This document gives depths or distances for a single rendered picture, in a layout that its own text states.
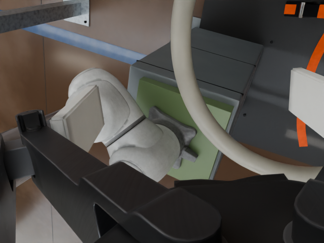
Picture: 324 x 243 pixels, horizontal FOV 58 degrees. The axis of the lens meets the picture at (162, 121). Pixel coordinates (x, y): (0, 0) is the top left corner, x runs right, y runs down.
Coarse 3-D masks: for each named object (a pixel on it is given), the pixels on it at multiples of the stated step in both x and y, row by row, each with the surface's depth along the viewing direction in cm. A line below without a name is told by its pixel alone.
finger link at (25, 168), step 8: (48, 120) 16; (8, 144) 13; (16, 144) 13; (8, 152) 12; (16, 152) 13; (24, 152) 13; (8, 160) 13; (16, 160) 13; (24, 160) 13; (8, 168) 13; (16, 168) 13; (24, 168) 13; (32, 168) 13; (8, 176) 13; (16, 176) 13; (24, 176) 13
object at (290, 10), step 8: (288, 8) 143; (296, 8) 143; (304, 8) 139; (312, 8) 137; (320, 8) 135; (288, 16) 145; (296, 16) 144; (304, 16) 143; (312, 16) 139; (320, 16) 137
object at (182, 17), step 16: (176, 0) 40; (192, 0) 40; (176, 16) 40; (192, 16) 41; (176, 32) 41; (176, 48) 42; (176, 64) 43; (192, 64) 44; (176, 80) 44; (192, 80) 44; (192, 96) 44; (192, 112) 45; (208, 112) 46; (208, 128) 46; (224, 144) 47; (240, 144) 48; (240, 160) 48; (256, 160) 48; (272, 160) 49; (288, 176) 48; (304, 176) 48
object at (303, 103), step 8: (296, 72) 18; (304, 72) 18; (312, 72) 17; (296, 80) 19; (304, 80) 17; (312, 80) 16; (320, 80) 16; (296, 88) 19; (304, 88) 17; (312, 88) 16; (320, 88) 16; (296, 96) 19; (304, 96) 18; (312, 96) 16; (320, 96) 16; (296, 104) 19; (304, 104) 18; (312, 104) 17; (320, 104) 16; (296, 112) 19; (304, 112) 18; (312, 112) 17; (320, 112) 16; (304, 120) 18; (312, 120) 17; (320, 120) 16; (312, 128) 17; (320, 128) 16
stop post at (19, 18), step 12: (72, 0) 189; (84, 0) 186; (0, 12) 143; (12, 12) 146; (24, 12) 149; (36, 12) 156; (48, 12) 165; (60, 12) 173; (72, 12) 183; (84, 12) 190; (0, 24) 139; (12, 24) 145; (24, 24) 152; (36, 24) 159; (84, 24) 194
